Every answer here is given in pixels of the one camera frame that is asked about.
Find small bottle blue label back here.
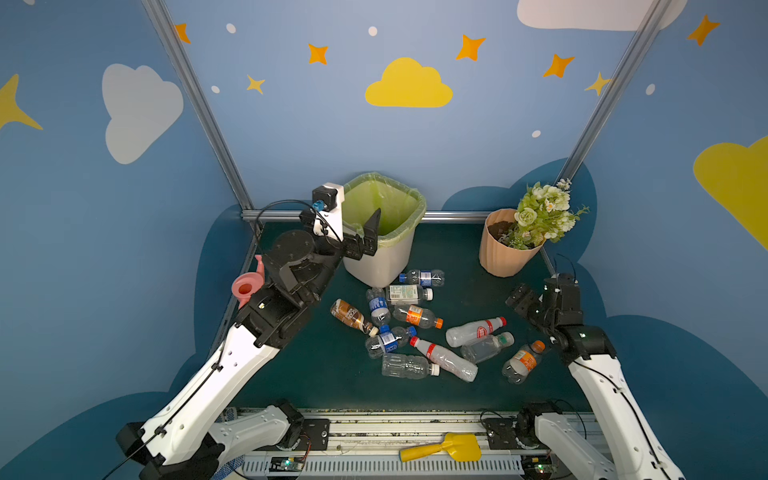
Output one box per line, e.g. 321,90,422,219
398,269,446,288

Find white waste bin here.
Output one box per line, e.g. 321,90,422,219
343,228,415,288

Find white bottle red label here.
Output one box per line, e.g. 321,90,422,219
445,317,507,348

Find clear empty bottle white cap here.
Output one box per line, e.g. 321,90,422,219
381,353,440,380

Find aluminium frame right post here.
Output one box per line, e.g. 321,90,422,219
557,0,673,181

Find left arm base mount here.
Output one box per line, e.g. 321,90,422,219
279,418,330,452

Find clear bottle green white label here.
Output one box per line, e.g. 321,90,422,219
385,284,434,305

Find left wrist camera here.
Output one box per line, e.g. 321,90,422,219
311,183,344,243

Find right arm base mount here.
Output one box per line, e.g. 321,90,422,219
480,417,549,450

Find clear bottle blue label centre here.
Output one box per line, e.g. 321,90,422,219
365,325,417,359

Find white bottle red cap diagonal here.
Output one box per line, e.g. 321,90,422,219
410,337,478,383

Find brown coffee bottle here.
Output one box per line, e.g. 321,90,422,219
330,299,379,337

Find clear bottle green cap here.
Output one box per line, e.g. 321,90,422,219
460,332,515,365

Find white cable duct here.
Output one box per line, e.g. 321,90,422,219
238,452,524,479

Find clear bottle orange label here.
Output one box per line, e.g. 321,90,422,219
502,340,546,384
392,305,444,329

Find beige ribbed flower pot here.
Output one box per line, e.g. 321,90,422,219
479,209,543,278

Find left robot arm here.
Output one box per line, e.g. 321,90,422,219
116,205,381,479

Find yellow plastic shovel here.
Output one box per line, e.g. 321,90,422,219
399,433,482,462

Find aluminium frame post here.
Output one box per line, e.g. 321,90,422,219
557,0,673,181
141,0,259,233

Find aluminium frame back rail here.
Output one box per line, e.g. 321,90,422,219
241,210,491,224

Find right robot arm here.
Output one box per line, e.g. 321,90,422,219
506,273,685,479

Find aluminium frame left post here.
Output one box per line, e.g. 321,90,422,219
141,0,259,233

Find clear bottle blue label upright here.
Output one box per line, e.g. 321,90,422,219
366,287,391,327

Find pink watering can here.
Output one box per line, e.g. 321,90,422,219
231,254,266,309

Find white artificial flowers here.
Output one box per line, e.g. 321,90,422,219
499,179,590,250

